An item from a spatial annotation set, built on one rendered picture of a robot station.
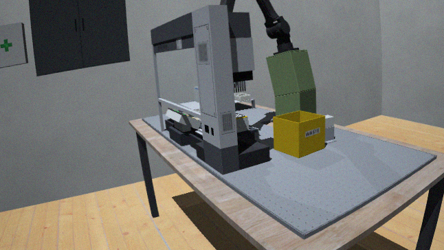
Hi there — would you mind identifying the yellow open-top bin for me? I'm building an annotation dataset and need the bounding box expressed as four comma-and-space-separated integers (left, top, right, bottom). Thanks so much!
273, 111, 325, 158

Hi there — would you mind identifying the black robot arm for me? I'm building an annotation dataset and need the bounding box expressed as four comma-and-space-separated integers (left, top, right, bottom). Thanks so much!
220, 0, 299, 55

